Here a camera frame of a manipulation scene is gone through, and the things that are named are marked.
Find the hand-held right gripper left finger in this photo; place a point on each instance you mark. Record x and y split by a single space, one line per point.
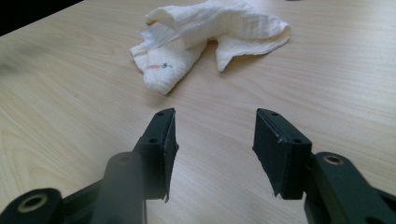
158 146

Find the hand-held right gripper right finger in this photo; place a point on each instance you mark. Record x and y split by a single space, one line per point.
280 155

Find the white printed cloth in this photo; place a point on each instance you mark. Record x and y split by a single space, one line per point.
199 34

